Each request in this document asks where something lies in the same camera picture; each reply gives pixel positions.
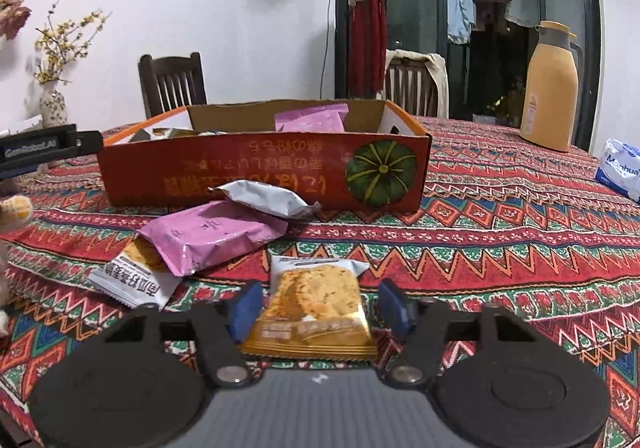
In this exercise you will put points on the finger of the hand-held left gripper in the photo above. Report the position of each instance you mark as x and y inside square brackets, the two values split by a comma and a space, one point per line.
[90, 141]

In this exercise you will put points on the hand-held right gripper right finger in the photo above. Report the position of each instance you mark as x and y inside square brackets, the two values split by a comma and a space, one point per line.
[395, 310]

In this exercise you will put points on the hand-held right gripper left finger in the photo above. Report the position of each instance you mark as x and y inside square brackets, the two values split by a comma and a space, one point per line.
[247, 310]

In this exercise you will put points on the orange white cracker packet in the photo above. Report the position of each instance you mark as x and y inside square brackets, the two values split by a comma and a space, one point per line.
[312, 313]
[132, 280]

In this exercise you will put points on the orange cardboard box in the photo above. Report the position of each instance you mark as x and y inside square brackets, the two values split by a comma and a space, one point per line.
[280, 163]

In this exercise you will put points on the pink snack packet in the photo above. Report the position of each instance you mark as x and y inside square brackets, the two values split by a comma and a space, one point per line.
[312, 121]
[215, 238]

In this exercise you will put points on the clear seed container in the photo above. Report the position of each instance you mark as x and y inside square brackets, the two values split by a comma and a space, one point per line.
[30, 122]

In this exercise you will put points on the small floral vase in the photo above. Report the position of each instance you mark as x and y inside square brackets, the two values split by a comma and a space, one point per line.
[52, 108]

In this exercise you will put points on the yellow flower sprigs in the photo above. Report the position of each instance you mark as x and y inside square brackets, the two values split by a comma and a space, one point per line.
[55, 48]

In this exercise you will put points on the dark wooden chair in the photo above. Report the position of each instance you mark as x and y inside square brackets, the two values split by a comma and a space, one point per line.
[170, 64]

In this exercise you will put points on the small white tub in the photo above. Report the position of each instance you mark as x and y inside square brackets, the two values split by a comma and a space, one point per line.
[482, 119]

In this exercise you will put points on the green potted plant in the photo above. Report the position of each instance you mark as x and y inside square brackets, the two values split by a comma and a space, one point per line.
[500, 106]

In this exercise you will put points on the cream cloth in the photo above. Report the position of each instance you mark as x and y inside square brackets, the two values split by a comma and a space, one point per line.
[440, 78]

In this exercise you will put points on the white blue tissue pack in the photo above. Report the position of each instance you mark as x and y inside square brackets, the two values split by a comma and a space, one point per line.
[620, 168]

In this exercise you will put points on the yellow thermos jug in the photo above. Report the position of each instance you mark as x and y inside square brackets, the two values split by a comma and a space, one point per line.
[550, 93]

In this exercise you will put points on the red tassel hanging decoration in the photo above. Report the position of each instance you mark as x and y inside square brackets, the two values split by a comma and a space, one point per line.
[367, 43]

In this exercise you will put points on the dark framed glass door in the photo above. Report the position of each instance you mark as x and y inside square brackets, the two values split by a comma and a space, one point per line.
[415, 3]

